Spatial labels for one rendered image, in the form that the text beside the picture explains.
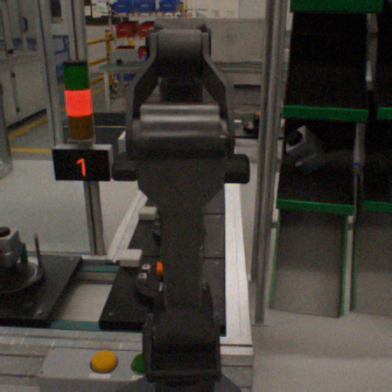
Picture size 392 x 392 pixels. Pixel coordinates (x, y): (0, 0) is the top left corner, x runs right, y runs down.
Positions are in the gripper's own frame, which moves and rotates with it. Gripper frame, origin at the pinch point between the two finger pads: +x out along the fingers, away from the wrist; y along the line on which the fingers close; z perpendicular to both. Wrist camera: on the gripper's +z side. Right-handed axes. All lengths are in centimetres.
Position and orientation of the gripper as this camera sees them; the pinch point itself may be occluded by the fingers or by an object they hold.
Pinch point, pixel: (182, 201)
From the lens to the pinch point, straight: 64.2
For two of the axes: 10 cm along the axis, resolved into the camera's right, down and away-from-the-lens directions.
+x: 0.0, 9.2, 3.9
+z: 0.6, -3.9, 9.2
